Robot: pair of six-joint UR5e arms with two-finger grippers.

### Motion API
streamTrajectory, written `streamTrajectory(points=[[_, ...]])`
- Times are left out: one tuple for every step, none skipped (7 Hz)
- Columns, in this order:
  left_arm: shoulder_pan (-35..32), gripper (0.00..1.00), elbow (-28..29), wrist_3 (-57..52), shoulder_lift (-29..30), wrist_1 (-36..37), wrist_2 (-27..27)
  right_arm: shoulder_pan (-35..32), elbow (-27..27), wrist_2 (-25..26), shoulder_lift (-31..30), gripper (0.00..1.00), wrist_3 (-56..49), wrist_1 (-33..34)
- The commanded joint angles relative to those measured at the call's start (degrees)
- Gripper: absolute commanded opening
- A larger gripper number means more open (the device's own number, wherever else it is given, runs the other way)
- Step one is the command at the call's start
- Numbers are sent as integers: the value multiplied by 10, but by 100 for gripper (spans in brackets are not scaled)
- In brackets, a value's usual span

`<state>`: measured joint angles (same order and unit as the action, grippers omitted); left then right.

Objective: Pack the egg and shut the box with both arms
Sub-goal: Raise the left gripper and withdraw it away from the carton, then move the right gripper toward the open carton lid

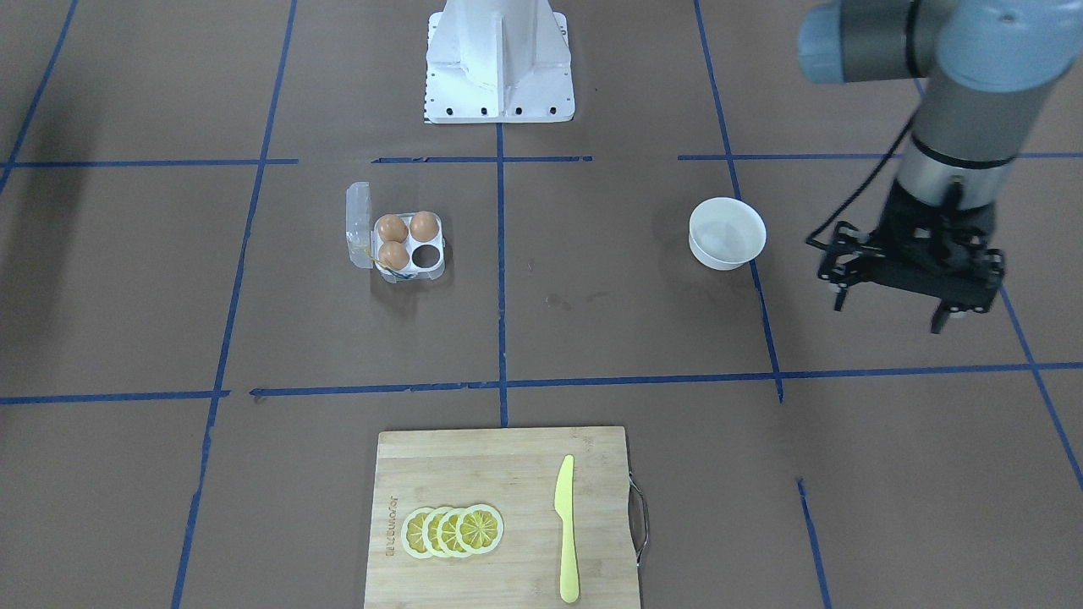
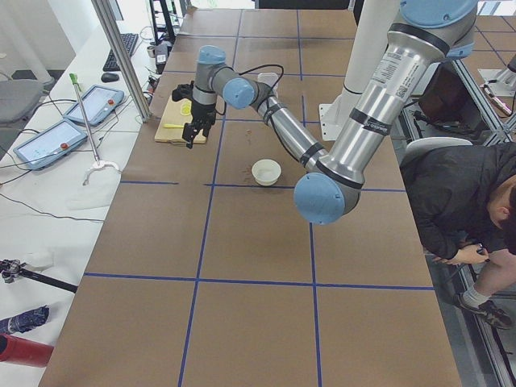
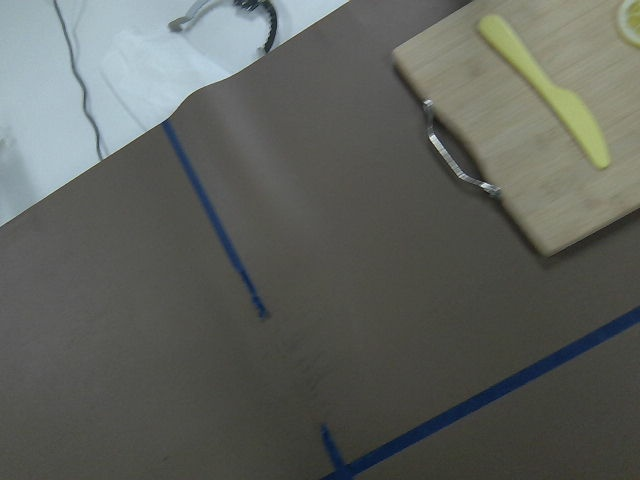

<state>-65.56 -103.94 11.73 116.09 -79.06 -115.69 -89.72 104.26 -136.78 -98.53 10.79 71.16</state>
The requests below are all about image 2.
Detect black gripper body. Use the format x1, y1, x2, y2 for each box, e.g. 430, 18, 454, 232
191, 101, 214, 134

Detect clear plastic egg box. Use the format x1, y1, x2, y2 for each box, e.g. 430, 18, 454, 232
257, 73, 279, 87

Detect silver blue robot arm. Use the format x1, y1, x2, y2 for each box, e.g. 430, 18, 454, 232
172, 1, 477, 225

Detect wooden cutting board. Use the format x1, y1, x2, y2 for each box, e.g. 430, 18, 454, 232
154, 98, 193, 145

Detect yellow plastic knife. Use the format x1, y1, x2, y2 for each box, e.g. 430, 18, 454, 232
163, 123, 185, 129

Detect yellow lemon slices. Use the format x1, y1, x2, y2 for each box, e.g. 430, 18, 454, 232
180, 100, 192, 116

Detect white ceramic bowl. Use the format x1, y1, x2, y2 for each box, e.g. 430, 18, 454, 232
252, 159, 281, 186

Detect far blue teach pendant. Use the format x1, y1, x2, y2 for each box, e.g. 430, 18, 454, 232
63, 85, 125, 127

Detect blue teach pendant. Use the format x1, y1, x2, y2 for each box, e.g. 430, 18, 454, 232
14, 119, 87, 170
63, 85, 125, 127

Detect silver reacher grabber tool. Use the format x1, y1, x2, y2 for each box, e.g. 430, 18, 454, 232
69, 73, 122, 186

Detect black computer mouse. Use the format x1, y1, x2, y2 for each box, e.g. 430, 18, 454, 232
101, 72, 119, 83

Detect black keyboard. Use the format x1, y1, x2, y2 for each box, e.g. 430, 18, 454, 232
102, 32, 139, 73

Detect near blue teach pendant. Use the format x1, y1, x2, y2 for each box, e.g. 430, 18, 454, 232
14, 119, 87, 170

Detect grey office chair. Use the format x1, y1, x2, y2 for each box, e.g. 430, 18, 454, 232
1, 79, 47, 125

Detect black tripod leg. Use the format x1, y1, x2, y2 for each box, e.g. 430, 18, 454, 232
1, 260, 78, 293

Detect folded dark blue umbrella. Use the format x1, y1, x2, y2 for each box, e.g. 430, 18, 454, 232
1, 306, 49, 335

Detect person in black jacket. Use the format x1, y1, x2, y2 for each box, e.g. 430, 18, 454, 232
401, 142, 515, 329

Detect red cylinder bottle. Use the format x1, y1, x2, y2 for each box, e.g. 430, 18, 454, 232
1, 334, 54, 368

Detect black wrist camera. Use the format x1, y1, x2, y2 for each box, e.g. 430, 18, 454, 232
171, 81, 194, 102

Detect aluminium frame post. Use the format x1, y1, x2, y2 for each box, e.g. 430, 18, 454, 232
91, 0, 152, 123

